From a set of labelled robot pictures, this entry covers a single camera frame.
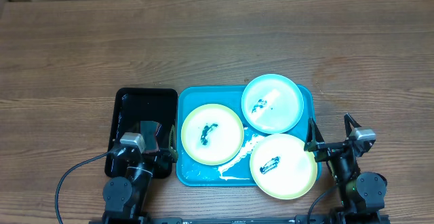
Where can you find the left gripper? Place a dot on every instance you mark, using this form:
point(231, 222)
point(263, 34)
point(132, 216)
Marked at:
point(162, 162)

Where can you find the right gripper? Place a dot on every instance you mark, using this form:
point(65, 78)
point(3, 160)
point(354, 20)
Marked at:
point(315, 142)

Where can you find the dark sponge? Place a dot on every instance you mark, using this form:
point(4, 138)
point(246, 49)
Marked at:
point(149, 131)

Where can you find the yellow-green plate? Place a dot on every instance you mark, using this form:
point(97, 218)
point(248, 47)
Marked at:
point(212, 134)
point(282, 168)

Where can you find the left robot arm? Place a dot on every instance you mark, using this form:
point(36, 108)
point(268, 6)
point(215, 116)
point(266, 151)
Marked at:
point(124, 194)

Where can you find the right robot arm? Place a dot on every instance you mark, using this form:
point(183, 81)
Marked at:
point(361, 193)

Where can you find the black plastic tray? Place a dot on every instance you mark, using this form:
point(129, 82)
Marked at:
point(145, 104)

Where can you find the light blue plate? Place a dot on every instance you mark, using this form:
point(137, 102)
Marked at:
point(272, 104)

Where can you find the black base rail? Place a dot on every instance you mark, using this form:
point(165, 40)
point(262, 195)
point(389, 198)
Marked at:
point(298, 219)

